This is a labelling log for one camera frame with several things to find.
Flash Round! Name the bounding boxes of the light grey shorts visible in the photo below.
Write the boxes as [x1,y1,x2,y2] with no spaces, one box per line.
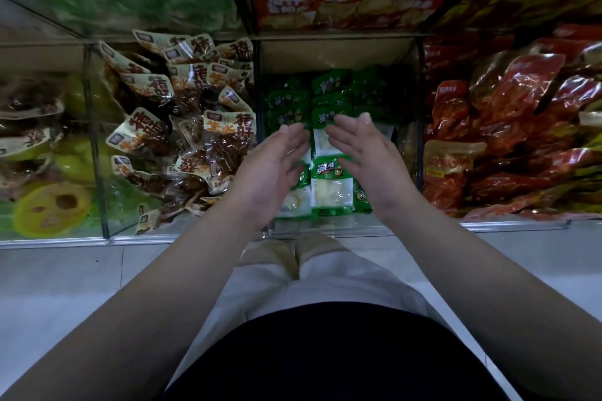
[164,234,523,401]

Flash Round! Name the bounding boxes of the person's right hand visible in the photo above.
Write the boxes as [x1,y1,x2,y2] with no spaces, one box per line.
[326,112,420,223]

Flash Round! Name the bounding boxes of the pile of jelly cups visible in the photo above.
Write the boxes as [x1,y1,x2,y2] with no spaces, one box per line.
[0,71,105,239]

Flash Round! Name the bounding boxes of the pile of green bamboo packets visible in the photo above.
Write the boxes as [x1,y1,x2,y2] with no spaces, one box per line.
[263,67,396,221]

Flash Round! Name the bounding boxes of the pile of brown snack packets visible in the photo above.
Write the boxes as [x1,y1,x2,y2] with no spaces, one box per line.
[98,29,257,236]

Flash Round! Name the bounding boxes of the black shirt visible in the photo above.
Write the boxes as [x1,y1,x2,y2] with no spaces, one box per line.
[164,302,509,401]

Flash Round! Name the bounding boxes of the person's right forearm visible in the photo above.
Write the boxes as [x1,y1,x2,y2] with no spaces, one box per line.
[376,194,602,401]

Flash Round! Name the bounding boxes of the pile of glossy red snacks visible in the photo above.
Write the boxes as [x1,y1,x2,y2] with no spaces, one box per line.
[421,24,602,221]

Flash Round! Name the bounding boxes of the person's left forearm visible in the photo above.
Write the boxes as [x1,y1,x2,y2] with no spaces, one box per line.
[0,203,274,401]

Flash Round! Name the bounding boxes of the person's left hand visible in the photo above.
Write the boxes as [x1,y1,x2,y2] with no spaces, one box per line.
[228,123,312,228]

